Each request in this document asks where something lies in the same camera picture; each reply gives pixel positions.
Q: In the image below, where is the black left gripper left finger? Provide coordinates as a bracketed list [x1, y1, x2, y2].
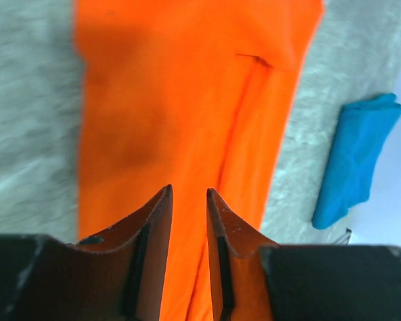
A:
[0, 186, 173, 320]

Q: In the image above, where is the orange t shirt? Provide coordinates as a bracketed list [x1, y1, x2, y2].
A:
[74, 1, 325, 320]

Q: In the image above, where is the folded teal t shirt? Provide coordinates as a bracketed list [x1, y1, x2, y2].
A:
[312, 93, 401, 230]

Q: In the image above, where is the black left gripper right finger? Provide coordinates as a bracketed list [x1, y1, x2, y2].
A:
[207, 189, 401, 320]

